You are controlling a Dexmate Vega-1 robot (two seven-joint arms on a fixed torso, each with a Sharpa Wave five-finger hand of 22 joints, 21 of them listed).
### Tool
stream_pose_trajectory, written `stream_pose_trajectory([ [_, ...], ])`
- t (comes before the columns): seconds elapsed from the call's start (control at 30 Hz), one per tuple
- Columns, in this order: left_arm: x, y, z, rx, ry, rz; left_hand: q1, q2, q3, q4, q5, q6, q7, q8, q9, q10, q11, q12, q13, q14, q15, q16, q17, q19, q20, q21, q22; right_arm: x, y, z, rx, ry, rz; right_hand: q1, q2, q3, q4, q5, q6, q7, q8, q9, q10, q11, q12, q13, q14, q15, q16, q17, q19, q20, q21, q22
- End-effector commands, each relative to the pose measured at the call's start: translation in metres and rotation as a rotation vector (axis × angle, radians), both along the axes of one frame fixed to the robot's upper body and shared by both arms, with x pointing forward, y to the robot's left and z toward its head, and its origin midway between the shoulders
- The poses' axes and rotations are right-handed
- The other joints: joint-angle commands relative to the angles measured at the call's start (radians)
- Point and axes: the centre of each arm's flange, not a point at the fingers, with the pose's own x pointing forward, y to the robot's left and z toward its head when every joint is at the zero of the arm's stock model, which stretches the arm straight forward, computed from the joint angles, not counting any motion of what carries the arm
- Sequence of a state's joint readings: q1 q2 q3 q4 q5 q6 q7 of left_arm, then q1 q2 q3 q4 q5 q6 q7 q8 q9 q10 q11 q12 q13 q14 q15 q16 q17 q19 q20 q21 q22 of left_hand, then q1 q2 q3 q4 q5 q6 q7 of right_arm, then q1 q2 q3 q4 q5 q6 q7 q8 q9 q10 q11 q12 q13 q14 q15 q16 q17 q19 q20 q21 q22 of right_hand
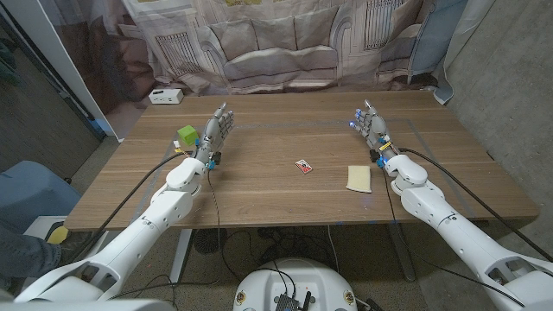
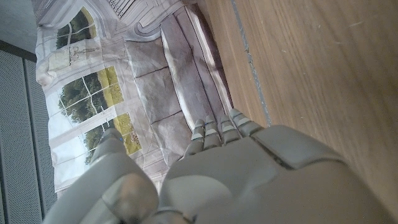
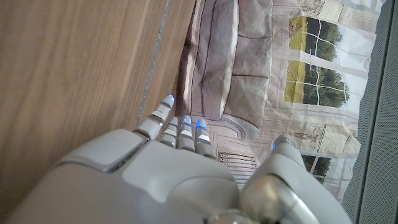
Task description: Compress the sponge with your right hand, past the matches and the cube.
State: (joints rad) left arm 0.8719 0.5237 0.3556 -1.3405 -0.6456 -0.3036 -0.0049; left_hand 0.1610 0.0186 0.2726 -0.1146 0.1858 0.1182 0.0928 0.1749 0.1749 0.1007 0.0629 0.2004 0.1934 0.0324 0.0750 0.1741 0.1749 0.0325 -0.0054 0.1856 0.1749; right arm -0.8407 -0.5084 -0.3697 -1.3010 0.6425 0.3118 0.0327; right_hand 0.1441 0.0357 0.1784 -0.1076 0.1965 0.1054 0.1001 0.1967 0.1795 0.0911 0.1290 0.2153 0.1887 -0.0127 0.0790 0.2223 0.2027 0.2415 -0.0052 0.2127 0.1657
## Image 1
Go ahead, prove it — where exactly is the black floor cable tangle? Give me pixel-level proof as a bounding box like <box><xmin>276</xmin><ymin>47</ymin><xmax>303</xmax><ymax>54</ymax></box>
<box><xmin>222</xmin><ymin>226</ymin><xmax>340</xmax><ymax>282</ymax></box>

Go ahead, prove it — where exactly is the white floor platform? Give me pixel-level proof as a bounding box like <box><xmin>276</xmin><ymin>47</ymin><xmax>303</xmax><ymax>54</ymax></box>
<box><xmin>23</xmin><ymin>214</ymin><xmax>109</xmax><ymax>260</ymax></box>

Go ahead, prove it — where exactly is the person in blue jeans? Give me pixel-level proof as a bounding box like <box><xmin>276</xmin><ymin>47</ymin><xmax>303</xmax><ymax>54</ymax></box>
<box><xmin>0</xmin><ymin>222</ymin><xmax>94</xmax><ymax>291</ymax></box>

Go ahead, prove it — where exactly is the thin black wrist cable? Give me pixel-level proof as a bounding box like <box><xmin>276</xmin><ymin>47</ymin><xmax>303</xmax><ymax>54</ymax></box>
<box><xmin>381</xmin><ymin>167</ymin><xmax>526</xmax><ymax>308</ymax></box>
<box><xmin>206</xmin><ymin>168</ymin><xmax>243</xmax><ymax>282</ymax></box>

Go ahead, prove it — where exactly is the white partition panel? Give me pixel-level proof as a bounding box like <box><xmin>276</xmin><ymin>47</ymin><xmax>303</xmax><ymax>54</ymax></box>
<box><xmin>0</xmin><ymin>0</ymin><xmax>126</xmax><ymax>143</ymax></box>

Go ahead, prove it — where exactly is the blue upholstered chair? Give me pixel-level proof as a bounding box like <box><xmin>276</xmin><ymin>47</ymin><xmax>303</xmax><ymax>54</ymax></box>
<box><xmin>0</xmin><ymin>160</ymin><xmax>83</xmax><ymax>237</ymax></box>

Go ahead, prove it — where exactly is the white power strip box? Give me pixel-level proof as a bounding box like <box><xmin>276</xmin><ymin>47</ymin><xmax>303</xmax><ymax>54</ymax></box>
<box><xmin>148</xmin><ymin>88</ymin><xmax>185</xmax><ymax>105</ymax></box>

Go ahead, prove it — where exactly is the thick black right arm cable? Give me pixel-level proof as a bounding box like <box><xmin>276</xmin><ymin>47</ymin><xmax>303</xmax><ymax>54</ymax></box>
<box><xmin>397</xmin><ymin>148</ymin><xmax>553</xmax><ymax>263</ymax></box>

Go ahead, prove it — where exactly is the pale yellow sponge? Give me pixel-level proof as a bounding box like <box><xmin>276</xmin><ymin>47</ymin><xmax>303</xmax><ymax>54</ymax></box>
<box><xmin>346</xmin><ymin>165</ymin><xmax>372</xmax><ymax>194</ymax></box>

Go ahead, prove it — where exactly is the grey table leg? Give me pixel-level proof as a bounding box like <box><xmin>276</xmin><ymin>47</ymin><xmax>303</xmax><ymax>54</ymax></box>
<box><xmin>386</xmin><ymin>223</ymin><xmax>416</xmax><ymax>282</ymax></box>

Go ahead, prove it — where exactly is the pale grey hanging cloth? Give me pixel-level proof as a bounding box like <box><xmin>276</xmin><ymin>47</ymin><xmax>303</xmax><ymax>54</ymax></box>
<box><xmin>434</xmin><ymin>0</ymin><xmax>493</xmax><ymax>105</ymax></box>

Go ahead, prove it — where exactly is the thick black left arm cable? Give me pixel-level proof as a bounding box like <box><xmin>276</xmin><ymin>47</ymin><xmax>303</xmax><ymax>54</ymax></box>
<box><xmin>68</xmin><ymin>150</ymin><xmax>191</xmax><ymax>264</ymax></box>

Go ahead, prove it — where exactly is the green cube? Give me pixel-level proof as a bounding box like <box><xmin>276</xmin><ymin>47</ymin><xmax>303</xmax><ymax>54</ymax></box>
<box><xmin>176</xmin><ymin>124</ymin><xmax>200</xmax><ymax>147</ymax></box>

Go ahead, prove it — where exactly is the black round floor fan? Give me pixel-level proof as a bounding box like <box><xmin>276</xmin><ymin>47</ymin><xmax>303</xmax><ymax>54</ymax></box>
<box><xmin>193</xmin><ymin>227</ymin><xmax>228</xmax><ymax>255</ymax></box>

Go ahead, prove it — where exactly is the yellow pad with black rim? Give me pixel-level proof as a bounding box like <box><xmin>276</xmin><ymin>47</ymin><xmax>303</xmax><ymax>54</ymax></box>
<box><xmin>46</xmin><ymin>225</ymin><xmax>69</xmax><ymax>245</ymax></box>

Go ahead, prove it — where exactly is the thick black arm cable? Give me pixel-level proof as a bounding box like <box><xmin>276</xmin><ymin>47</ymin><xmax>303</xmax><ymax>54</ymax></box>
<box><xmin>397</xmin><ymin>148</ymin><xmax>553</xmax><ymax>263</ymax></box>
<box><xmin>68</xmin><ymin>150</ymin><xmax>191</xmax><ymax>264</ymax></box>

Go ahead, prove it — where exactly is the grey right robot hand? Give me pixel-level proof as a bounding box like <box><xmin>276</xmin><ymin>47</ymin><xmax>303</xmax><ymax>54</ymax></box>
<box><xmin>348</xmin><ymin>99</ymin><xmax>398</xmax><ymax>163</ymax></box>

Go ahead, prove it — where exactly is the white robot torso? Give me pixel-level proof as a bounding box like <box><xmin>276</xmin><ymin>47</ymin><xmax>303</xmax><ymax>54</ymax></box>
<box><xmin>232</xmin><ymin>257</ymin><xmax>359</xmax><ymax>311</ymax></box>

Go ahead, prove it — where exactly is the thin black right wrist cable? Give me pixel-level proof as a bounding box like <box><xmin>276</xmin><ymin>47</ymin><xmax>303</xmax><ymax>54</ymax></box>
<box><xmin>381</xmin><ymin>167</ymin><xmax>526</xmax><ymax>308</ymax></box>

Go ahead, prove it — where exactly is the thin black left wrist cable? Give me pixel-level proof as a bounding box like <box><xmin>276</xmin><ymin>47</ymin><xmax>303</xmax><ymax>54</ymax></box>
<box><xmin>206</xmin><ymin>168</ymin><xmax>243</xmax><ymax>282</ymax></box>

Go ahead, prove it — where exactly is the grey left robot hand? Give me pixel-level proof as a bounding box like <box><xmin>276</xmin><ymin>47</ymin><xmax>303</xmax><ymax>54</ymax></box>
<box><xmin>193</xmin><ymin>102</ymin><xmax>235</xmax><ymax>164</ymax></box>

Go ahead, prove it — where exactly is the white table leg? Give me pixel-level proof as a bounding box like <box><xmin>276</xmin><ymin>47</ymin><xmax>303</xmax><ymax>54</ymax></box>
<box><xmin>168</xmin><ymin>228</ymin><xmax>194</xmax><ymax>284</ymax></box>

